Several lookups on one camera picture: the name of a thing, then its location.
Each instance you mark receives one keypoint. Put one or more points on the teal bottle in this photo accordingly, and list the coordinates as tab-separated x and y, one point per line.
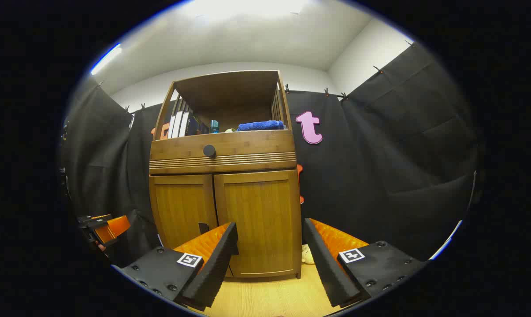
214	127

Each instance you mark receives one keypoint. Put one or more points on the white book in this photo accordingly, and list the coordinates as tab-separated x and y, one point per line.
177	125
184	125
171	127

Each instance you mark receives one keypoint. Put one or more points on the cream crumpled item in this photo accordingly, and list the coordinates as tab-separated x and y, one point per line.
307	255

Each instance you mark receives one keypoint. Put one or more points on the wooden shoe cabinet door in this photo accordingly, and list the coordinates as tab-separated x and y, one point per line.
179	207
265	211

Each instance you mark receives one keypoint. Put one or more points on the wooden drawer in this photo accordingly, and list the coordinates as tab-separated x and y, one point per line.
252	141

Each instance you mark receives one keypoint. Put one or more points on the black backdrop cloth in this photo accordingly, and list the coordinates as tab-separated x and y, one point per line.
380	176

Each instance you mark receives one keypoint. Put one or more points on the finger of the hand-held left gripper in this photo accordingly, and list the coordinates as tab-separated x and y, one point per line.
117	226

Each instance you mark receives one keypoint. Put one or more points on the dark blue book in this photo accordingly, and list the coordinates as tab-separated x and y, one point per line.
193	127

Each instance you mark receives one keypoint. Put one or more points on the black round drawer knob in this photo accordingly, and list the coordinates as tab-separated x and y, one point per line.
209	150

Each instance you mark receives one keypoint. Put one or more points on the blue towel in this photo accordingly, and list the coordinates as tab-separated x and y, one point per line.
261	126

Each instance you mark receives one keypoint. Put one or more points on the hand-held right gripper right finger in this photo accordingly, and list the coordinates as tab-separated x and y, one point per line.
324	264

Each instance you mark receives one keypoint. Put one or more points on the wooden double-door shoe cabinet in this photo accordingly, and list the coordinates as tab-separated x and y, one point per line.
230	88

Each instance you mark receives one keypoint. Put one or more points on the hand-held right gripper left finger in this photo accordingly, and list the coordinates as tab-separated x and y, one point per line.
219	264

